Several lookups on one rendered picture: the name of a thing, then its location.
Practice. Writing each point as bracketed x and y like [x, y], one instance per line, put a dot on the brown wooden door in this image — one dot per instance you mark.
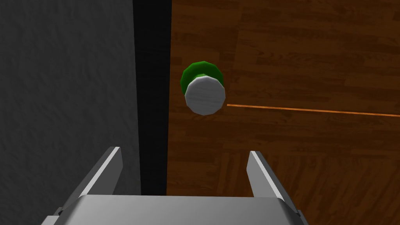
[297, 56]

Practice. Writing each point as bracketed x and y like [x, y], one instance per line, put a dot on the green and white door knob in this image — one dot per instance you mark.
[204, 93]

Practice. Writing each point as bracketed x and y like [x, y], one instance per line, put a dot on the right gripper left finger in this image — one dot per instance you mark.
[104, 175]

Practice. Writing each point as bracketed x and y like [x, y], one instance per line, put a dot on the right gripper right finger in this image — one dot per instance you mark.
[261, 179]

